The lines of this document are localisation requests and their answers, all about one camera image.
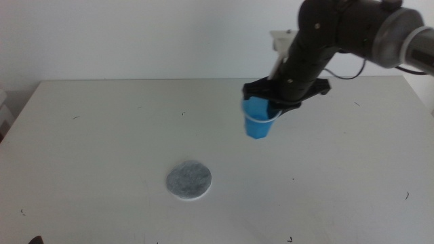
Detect blue plastic cup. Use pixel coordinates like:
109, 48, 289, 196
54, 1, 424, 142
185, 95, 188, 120
241, 96, 283, 140

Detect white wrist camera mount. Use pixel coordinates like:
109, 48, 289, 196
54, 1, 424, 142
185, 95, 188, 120
269, 29, 300, 81

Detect round grey cup mat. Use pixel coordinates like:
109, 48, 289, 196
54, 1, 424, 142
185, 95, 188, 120
165, 160, 213, 201

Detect thin black cable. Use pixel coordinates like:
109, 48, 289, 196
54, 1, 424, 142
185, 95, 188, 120
322, 58, 429, 81

